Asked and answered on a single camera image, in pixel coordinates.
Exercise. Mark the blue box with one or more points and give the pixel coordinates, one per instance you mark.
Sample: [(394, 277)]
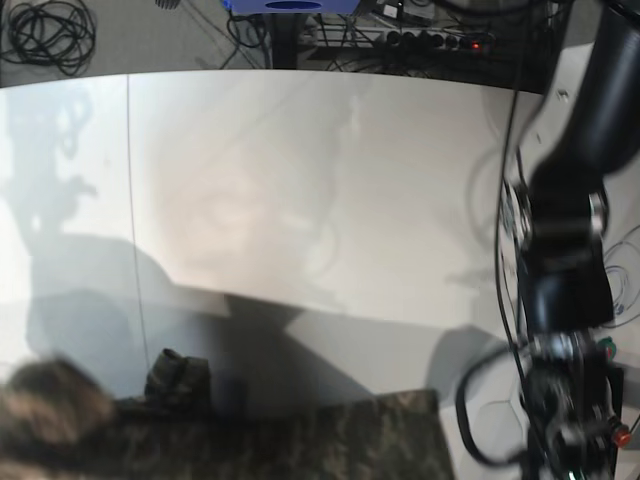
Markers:
[(247, 7)]

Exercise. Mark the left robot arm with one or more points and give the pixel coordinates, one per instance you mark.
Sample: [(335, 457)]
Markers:
[(571, 387)]

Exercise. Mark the green tape roll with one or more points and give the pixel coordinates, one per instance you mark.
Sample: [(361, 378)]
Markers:
[(609, 347)]

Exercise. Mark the clear plastic bottle red cap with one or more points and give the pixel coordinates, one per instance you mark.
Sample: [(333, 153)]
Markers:
[(620, 433)]

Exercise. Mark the camouflage t-shirt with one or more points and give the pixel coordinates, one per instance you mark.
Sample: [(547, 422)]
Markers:
[(58, 423)]

